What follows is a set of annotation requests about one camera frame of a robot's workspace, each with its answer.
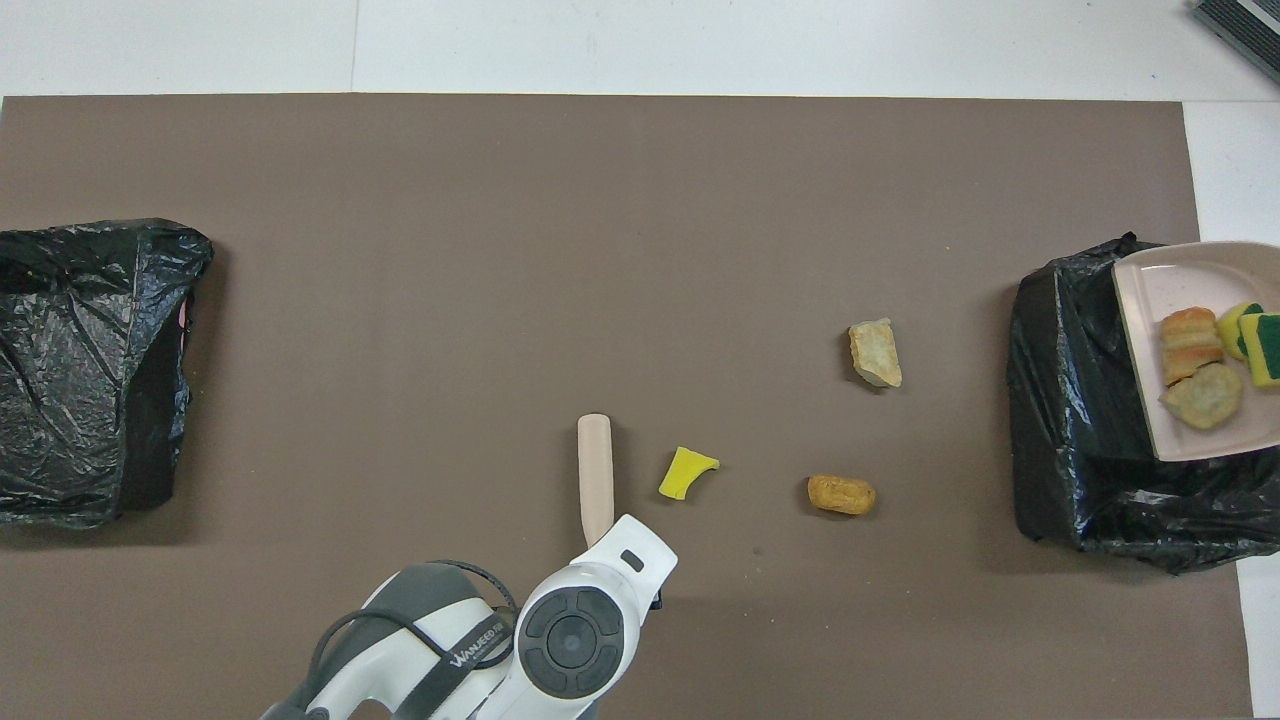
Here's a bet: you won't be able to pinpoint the pale round bread piece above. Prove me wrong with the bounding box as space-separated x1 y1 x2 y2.
1160 362 1244 432

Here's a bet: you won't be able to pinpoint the pale angular bread chunk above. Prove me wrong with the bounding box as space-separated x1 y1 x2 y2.
848 317 904 389

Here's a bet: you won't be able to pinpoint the beige plastic dustpan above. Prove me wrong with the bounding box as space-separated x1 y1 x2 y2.
1112 240 1280 463

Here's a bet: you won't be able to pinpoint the black trash bag bin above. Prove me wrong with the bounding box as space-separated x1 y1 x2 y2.
0 218 216 531
1005 232 1280 578

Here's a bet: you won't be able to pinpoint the brown fried nugget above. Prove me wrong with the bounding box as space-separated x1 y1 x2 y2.
807 474 878 517

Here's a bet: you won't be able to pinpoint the dark ribbed panel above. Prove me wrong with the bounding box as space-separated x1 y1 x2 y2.
1192 0 1280 86

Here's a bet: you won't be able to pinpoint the yellow green scouring sponge piece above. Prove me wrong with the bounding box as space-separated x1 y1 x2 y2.
1240 312 1280 389
1217 300 1266 361

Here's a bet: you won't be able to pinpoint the brown table mat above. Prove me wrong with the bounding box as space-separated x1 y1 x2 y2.
0 93 1256 720

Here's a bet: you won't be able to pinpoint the small all-yellow sponge scrap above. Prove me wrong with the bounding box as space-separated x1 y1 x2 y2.
658 446 721 501

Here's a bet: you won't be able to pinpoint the striped orange croissant piece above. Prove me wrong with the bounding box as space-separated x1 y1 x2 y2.
1160 306 1227 387

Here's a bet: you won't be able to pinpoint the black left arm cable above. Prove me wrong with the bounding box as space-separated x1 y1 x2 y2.
310 558 521 701

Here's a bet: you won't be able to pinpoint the beige hand brush black bristles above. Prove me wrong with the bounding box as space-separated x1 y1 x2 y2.
577 413 614 549

